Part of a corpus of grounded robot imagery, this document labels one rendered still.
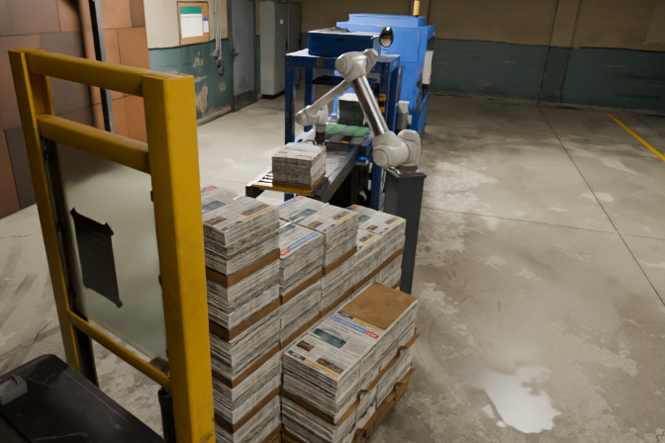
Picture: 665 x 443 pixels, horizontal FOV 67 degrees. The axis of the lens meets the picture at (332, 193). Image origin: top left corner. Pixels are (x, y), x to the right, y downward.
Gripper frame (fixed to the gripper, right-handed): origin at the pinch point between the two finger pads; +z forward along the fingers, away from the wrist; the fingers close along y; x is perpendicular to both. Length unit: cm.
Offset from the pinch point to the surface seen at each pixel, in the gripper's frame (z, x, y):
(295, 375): 41, -179, 42
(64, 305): -4, -219, -32
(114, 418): 13, -244, 5
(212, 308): -2, -201, 17
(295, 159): -9.2, -39.2, -5.6
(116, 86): -88, -233, 11
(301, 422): 65, -181, 46
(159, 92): -89, -241, 29
